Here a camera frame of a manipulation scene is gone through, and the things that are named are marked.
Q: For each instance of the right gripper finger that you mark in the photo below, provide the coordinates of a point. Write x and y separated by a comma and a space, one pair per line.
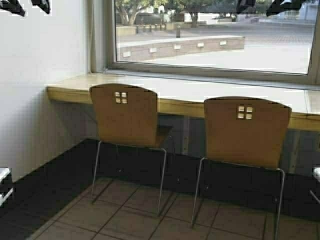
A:
280, 6
243, 5

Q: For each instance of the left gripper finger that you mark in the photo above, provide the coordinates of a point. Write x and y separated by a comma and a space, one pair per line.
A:
44, 5
12, 6

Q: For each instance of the robot base right corner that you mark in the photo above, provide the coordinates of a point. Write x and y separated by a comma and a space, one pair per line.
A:
315, 188

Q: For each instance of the robot base left corner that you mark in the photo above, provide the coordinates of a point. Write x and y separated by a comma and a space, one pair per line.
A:
6, 184

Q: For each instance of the plywood chair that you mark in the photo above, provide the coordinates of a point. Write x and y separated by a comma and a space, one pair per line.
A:
246, 131
127, 115

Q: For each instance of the window frame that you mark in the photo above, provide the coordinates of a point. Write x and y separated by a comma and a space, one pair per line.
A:
199, 38

